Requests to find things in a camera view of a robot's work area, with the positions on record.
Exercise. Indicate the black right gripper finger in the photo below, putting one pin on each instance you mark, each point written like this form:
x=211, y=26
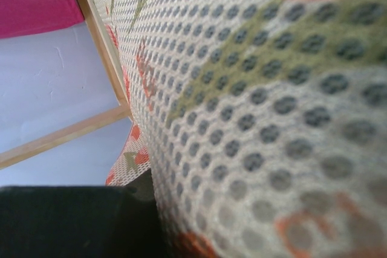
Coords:
x=81, y=221

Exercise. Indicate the peach floral mesh laundry bag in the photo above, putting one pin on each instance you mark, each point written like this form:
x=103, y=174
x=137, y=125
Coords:
x=263, y=122

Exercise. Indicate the wooden clothes rack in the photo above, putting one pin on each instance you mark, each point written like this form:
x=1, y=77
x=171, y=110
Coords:
x=57, y=87

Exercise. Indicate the magenta red towel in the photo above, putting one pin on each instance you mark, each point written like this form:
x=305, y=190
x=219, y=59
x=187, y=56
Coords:
x=26, y=17

